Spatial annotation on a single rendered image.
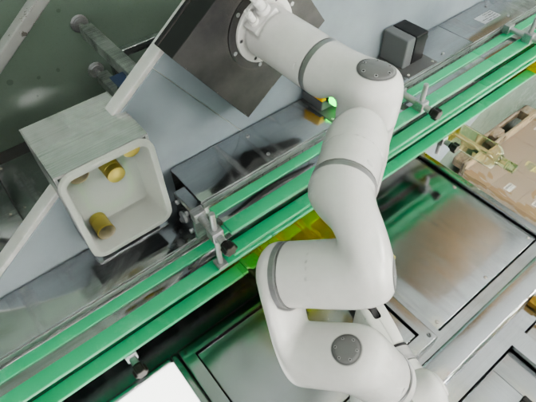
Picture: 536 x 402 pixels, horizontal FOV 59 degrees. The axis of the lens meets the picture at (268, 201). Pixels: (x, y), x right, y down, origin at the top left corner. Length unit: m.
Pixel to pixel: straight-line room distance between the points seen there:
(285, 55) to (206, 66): 0.15
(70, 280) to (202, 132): 0.40
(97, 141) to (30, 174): 0.77
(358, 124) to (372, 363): 0.30
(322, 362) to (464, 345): 0.60
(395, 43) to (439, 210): 0.47
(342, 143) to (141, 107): 0.44
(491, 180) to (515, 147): 0.56
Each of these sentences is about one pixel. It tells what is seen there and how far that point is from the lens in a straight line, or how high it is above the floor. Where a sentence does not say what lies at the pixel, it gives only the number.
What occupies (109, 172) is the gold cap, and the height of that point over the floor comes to 0.81.
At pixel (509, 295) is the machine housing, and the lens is 1.26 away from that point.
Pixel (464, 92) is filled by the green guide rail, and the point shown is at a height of 0.94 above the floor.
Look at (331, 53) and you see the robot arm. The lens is 0.76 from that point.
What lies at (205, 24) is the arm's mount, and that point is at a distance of 0.83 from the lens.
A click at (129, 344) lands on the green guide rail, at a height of 0.95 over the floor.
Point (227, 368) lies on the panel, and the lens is 1.07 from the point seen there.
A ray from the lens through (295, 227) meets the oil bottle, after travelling 1.06.
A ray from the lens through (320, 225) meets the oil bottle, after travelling 1.06.
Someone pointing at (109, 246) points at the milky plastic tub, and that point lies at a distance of 0.97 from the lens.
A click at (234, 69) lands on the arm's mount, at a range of 0.91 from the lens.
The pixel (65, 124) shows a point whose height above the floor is 0.71.
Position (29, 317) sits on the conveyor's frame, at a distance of 1.02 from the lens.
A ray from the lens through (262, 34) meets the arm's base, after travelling 0.84.
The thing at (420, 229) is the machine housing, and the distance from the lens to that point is 1.34.
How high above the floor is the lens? 1.45
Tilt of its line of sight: 31 degrees down
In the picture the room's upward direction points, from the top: 133 degrees clockwise
